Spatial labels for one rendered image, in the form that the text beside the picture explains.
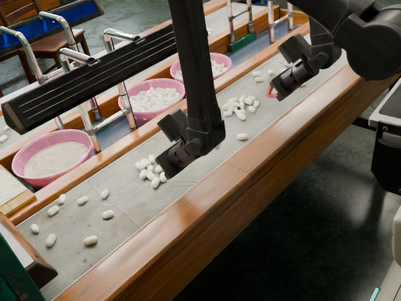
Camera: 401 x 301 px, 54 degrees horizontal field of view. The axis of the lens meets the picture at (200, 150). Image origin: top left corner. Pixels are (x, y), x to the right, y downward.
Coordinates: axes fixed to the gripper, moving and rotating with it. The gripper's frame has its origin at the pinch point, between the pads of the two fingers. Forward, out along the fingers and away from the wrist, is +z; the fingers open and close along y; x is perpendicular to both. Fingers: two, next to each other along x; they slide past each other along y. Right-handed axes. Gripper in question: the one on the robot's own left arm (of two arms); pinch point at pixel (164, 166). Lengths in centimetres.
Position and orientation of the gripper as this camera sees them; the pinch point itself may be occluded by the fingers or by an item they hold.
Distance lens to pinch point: 108.9
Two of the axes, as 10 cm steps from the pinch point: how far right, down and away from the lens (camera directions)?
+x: 5.8, 8.2, 0.4
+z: -4.4, 2.7, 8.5
